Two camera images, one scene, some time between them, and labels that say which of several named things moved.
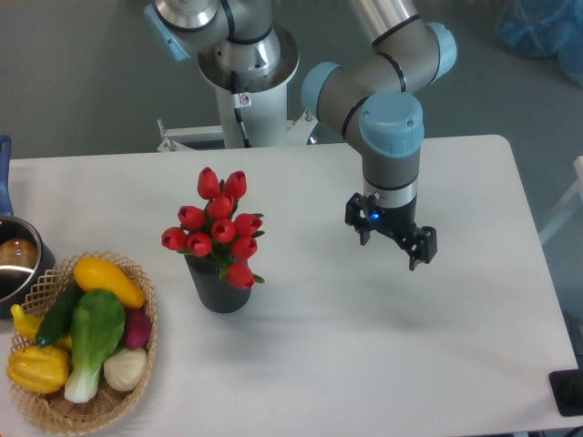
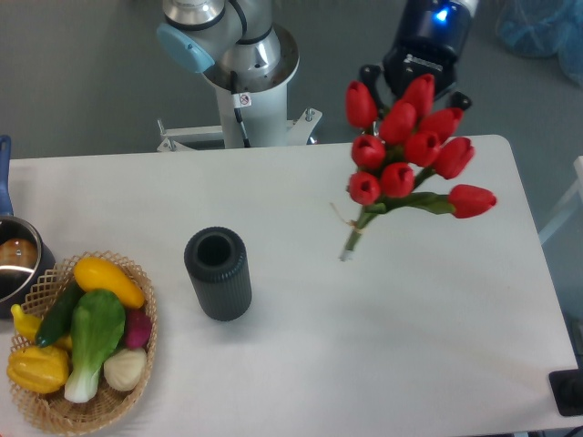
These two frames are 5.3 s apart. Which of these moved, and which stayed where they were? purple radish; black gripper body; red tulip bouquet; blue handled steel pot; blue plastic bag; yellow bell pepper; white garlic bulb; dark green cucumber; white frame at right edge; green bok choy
Moved: black gripper body; red tulip bouquet
Stayed: green bok choy; purple radish; white garlic bulb; blue plastic bag; blue handled steel pot; white frame at right edge; yellow bell pepper; dark green cucumber
